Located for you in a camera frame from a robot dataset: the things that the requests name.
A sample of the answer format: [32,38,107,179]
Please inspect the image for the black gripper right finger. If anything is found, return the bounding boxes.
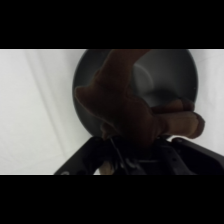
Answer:
[163,136,224,176]

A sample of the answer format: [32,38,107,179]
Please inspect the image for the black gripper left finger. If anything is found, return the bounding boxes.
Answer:
[53,136,111,176]

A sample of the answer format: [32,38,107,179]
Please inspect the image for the brown plush deer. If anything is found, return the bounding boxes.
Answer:
[73,49,206,176]

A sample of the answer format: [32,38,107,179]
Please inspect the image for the grey bowl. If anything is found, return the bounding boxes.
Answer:
[72,49,199,138]

